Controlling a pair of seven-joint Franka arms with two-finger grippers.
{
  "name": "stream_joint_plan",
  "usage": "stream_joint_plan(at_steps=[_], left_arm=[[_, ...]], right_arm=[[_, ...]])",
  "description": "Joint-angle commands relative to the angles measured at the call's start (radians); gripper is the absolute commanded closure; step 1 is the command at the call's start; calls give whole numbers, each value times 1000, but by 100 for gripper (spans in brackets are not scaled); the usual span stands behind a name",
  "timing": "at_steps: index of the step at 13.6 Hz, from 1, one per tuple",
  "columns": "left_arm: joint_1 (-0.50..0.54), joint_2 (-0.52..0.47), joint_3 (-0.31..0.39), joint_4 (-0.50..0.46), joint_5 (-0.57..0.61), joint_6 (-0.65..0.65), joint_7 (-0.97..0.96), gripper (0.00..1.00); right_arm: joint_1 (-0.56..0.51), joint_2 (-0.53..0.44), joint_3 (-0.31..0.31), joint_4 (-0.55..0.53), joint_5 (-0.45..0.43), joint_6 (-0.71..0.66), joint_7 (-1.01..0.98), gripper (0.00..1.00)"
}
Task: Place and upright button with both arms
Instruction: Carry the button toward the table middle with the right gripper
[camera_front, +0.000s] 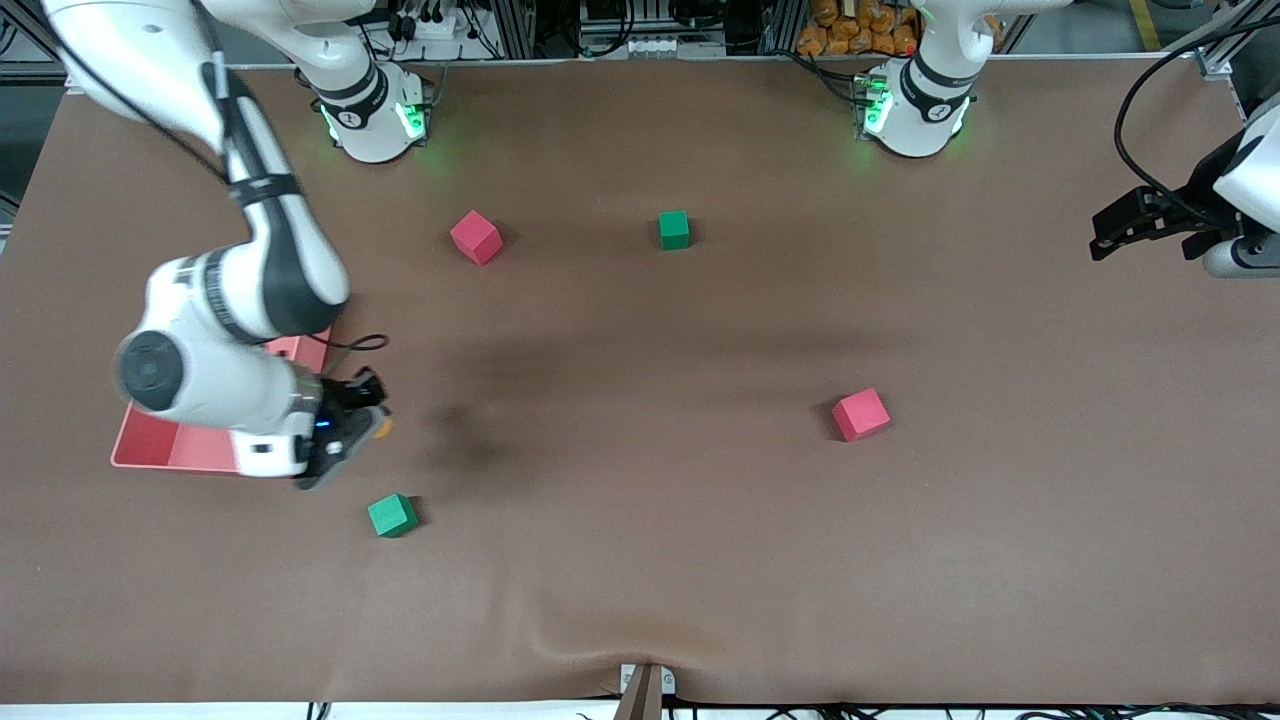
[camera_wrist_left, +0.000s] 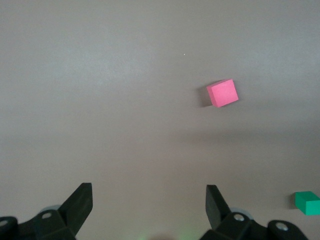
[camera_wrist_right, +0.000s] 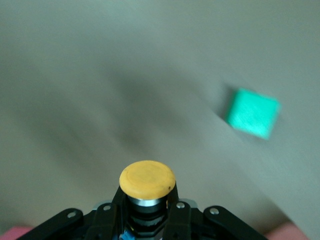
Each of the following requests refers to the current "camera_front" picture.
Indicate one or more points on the orange snack bags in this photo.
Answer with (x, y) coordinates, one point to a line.
(850, 35)

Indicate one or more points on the pink plastic bin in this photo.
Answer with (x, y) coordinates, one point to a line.
(160, 450)

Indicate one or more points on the aluminium frame profile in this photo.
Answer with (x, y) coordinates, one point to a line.
(1220, 62)
(78, 82)

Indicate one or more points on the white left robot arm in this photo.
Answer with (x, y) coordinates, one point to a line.
(915, 120)

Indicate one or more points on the brown table mat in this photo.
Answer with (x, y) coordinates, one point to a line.
(640, 560)

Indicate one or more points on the orange cap push button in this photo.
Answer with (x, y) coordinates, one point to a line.
(385, 427)

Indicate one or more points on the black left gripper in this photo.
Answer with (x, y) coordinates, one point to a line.
(1192, 203)

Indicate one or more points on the aluminium camera post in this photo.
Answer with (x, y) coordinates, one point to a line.
(645, 695)

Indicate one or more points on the pink foam cube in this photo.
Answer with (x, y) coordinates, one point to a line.
(475, 238)
(860, 415)

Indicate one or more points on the white power strip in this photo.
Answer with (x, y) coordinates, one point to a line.
(435, 25)

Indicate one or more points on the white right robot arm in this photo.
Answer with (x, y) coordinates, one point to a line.
(200, 380)

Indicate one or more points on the green foam cube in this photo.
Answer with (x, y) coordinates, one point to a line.
(674, 230)
(391, 516)

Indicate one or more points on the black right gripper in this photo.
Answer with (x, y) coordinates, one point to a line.
(340, 401)

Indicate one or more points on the white terminal strip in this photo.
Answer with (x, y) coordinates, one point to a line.
(660, 46)

